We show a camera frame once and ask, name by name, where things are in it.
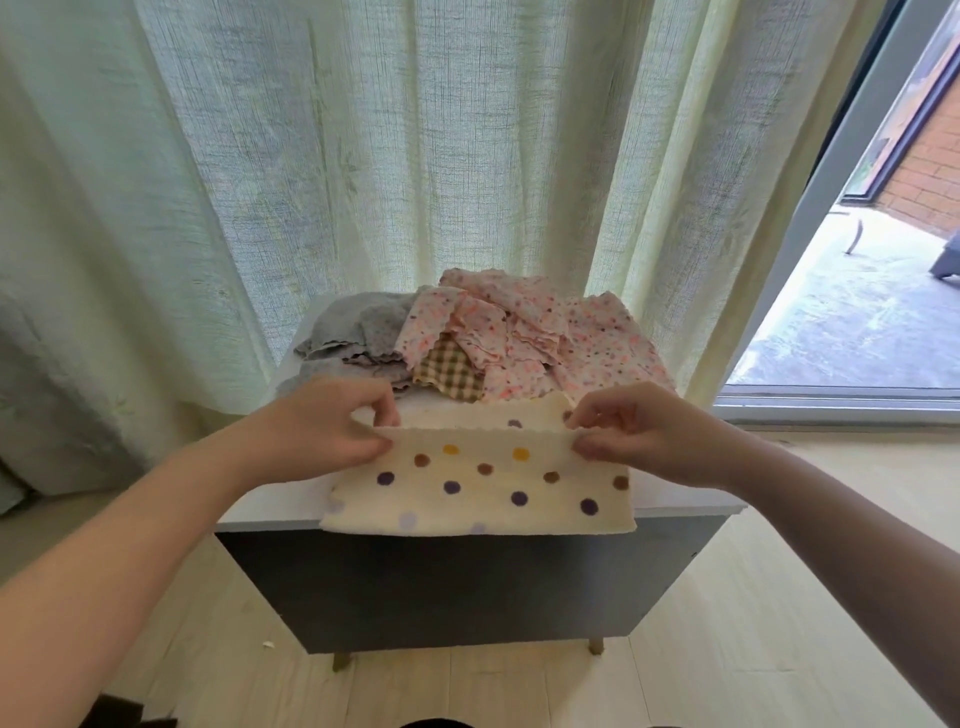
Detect dark balcony window frame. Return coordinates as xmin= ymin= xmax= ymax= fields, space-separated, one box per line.
xmin=840 ymin=0 xmax=960 ymax=206

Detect cream polka dot cloths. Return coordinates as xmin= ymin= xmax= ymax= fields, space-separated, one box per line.
xmin=319 ymin=394 xmax=639 ymax=537

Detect person's right forearm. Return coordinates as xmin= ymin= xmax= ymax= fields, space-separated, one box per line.
xmin=720 ymin=439 xmax=960 ymax=728

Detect dark blue tarpaulin cover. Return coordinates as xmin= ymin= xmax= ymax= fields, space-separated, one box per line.
xmin=930 ymin=225 xmax=960 ymax=284

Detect white linen curtain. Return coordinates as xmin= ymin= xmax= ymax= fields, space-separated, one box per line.
xmin=0 ymin=0 xmax=890 ymax=504

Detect pink floral cloths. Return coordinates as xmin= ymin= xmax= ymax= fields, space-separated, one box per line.
xmin=393 ymin=268 xmax=677 ymax=404

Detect person's right hand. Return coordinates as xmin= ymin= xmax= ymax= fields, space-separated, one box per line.
xmin=568 ymin=379 xmax=752 ymax=491

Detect black floor mat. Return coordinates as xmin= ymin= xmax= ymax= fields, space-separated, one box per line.
xmin=78 ymin=693 xmax=179 ymax=728

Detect pile of grey cloths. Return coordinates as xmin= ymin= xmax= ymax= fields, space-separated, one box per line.
xmin=295 ymin=292 xmax=419 ymax=366
xmin=274 ymin=357 xmax=395 ymax=401

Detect white table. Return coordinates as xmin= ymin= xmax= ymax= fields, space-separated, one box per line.
xmin=214 ymin=289 xmax=747 ymax=672

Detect white sliding door frame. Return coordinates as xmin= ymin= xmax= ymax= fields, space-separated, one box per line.
xmin=714 ymin=0 xmax=960 ymax=425

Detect person's left forearm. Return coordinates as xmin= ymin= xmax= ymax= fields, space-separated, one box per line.
xmin=0 ymin=435 xmax=287 ymax=728

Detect brown checked cloth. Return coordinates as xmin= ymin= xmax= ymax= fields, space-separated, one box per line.
xmin=412 ymin=333 xmax=489 ymax=404

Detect person's left hand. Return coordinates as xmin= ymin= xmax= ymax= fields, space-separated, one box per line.
xmin=237 ymin=375 xmax=404 ymax=486

